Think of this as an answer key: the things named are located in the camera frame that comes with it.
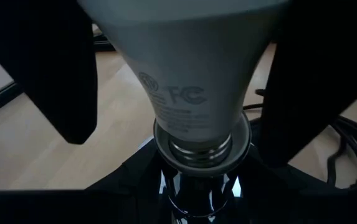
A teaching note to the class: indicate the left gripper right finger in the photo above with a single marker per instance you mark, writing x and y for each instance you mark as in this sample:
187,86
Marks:
290,199

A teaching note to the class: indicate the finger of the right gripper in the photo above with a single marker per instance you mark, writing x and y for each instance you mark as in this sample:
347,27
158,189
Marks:
47,62
321,77

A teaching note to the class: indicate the white LED lightbulb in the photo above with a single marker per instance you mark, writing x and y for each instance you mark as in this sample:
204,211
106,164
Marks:
197,62

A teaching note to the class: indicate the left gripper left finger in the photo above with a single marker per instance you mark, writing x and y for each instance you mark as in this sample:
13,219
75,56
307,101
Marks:
119,193

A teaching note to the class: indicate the chrome lamp base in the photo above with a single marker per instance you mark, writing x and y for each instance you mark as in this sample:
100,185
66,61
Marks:
203,193

